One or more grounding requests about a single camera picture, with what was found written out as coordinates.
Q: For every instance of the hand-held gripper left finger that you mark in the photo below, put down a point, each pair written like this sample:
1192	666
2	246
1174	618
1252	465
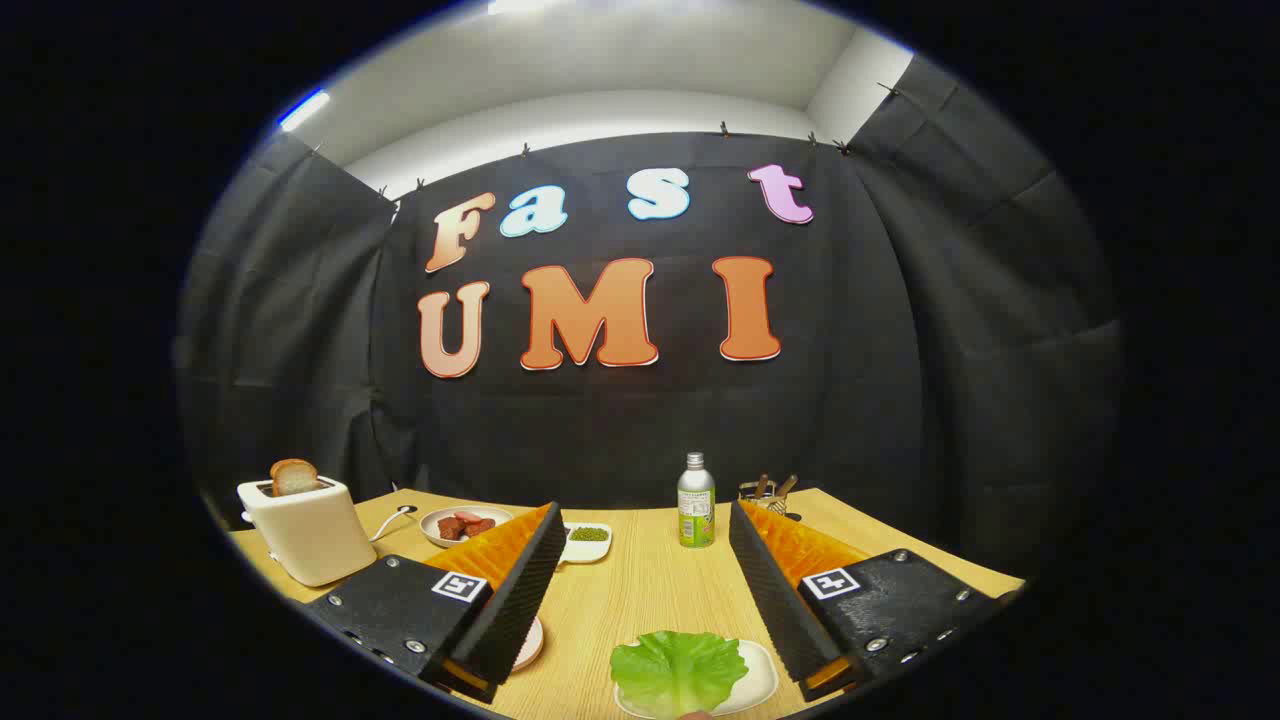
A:
520	600

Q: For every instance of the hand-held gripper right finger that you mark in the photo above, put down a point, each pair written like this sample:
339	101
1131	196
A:
775	600

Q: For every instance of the green lettuce leaf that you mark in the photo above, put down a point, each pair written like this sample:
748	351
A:
680	668

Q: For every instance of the toasted bread slice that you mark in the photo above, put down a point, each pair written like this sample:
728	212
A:
293	477

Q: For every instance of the pink round plate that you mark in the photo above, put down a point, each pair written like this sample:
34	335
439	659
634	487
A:
530	645

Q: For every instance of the white divided dish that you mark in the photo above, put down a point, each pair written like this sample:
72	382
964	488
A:
575	551

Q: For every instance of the white square plate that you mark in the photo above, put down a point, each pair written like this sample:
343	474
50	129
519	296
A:
760	675

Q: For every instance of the brown meat piece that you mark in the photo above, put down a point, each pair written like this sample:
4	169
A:
481	526
450	528

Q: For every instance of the green mung beans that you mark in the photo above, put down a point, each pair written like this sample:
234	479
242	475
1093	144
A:
588	534

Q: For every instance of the round white plate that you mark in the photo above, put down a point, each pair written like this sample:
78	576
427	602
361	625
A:
436	540

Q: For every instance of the silver bottle with green label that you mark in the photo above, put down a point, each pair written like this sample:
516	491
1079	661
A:
696	500

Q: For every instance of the black backdrop cloth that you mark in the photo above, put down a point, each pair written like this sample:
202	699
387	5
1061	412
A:
620	430

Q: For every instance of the white toaster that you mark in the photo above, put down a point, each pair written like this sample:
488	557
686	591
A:
310	535

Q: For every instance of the ceiling light strip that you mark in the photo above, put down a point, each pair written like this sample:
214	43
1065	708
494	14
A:
303	109

